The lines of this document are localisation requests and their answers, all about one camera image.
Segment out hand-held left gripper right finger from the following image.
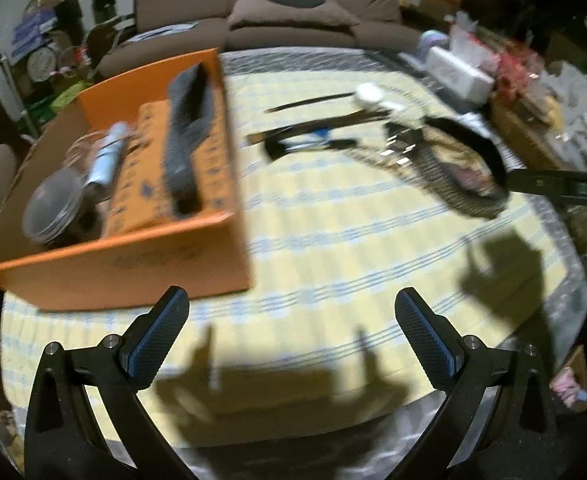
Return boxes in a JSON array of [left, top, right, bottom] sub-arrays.
[[395, 287, 559, 480]]

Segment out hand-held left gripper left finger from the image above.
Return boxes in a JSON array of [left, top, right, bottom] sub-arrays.
[[23, 285, 194, 480]]

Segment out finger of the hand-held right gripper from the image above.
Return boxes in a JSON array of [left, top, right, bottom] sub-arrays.
[[506, 167, 587, 199]]

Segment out orange cardboard box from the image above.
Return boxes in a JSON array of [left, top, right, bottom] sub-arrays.
[[0, 47, 251, 311]]

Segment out black rimmed patterned pouch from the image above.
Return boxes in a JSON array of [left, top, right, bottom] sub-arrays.
[[353, 116, 509, 220]]

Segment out wicker basket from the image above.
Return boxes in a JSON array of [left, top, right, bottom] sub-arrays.
[[491, 95, 574, 171]]

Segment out pile of red snack packets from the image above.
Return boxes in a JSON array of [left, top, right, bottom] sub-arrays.
[[493, 35, 549, 106]]

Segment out yellow plaid tablecloth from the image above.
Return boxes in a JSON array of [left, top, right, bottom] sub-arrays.
[[0, 67, 581, 453]]

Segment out white box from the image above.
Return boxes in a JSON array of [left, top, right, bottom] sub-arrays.
[[426, 46, 494, 103]]

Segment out clear round jar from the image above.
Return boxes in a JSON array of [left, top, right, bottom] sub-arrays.
[[22, 167, 86, 251]]

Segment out light blue tube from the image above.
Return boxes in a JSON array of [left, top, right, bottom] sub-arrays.
[[86, 121, 129, 188]]

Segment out purple round object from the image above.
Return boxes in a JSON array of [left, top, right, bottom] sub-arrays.
[[420, 30, 449, 56]]

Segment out dark grey case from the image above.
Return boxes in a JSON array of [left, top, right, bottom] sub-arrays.
[[162, 64, 209, 216]]

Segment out dark pencil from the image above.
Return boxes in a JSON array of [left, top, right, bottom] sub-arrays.
[[280, 139, 358, 153]]

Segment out brown wooden stick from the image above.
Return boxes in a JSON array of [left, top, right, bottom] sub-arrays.
[[246, 110, 391, 143]]

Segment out green bag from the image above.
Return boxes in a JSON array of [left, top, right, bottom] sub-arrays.
[[33, 87, 86, 118]]

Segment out thin dark paintbrush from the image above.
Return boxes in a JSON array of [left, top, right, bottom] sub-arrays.
[[263, 91, 359, 114]]

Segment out papers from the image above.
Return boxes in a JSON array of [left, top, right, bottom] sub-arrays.
[[126, 22, 199, 43]]

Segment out brown pillow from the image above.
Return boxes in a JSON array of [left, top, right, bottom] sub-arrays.
[[227, 0, 361, 31]]

